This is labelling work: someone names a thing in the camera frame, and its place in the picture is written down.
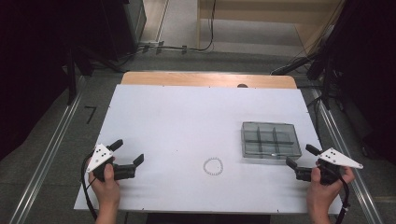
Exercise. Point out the dark equipment cabinet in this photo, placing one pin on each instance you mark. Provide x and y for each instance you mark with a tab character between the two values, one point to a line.
124	25

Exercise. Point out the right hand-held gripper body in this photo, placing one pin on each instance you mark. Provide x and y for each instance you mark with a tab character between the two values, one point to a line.
337	158

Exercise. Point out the person's right hand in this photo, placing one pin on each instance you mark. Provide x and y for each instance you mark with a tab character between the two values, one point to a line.
320	196

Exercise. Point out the dark round table grommet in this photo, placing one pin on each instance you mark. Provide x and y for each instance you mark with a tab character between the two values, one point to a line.
242	86

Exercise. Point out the light wooden platform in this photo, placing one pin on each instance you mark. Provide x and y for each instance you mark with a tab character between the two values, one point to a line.
264	12

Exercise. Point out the black stand leg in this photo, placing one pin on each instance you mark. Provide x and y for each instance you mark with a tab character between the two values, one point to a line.
71	77

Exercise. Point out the wooden table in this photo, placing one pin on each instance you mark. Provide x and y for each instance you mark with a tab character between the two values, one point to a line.
186	79

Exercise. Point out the person's left hand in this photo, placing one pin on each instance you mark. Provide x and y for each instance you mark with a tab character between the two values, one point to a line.
107	193

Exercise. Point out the white board table cover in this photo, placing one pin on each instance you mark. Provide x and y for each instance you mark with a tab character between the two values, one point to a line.
186	124

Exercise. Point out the black curtain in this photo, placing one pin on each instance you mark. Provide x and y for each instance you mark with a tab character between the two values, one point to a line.
28	77
370	77

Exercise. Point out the clear plastic compartment box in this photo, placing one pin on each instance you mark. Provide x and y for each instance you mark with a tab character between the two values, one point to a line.
269	140

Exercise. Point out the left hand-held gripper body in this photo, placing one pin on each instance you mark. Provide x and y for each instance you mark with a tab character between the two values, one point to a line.
99	155

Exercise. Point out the metal floor rail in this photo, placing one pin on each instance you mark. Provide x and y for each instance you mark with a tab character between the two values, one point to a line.
345	149
46	161

